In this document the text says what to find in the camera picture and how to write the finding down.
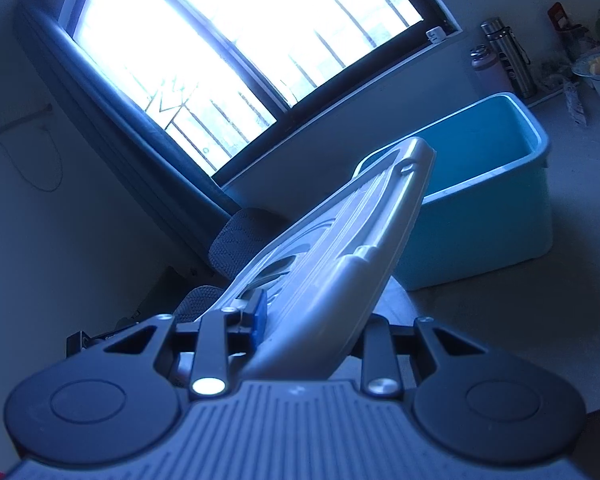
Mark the white bin lid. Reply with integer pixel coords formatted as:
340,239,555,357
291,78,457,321
211,138,434,380

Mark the small white cup on sill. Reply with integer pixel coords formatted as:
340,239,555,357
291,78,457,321
426,26,446,44

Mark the teal plastic storage bin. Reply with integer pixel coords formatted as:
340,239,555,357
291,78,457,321
352,91,554,292

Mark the dark fabric chair far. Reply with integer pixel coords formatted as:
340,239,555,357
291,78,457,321
208,208,290,281

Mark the snack packet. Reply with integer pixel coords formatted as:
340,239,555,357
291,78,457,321
562,80,588,127

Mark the pink thermos bottle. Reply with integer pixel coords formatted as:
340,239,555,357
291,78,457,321
470,44,514,94

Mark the steel thermos flask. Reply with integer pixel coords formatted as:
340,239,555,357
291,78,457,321
480,18,538,99

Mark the red black box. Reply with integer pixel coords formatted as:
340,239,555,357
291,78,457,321
547,2,579,58

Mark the dark fabric chair near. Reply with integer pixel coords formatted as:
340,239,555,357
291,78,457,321
173,285,224,323

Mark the dark fabric chair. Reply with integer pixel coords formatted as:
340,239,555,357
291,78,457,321
208,208,290,281
173,285,224,323

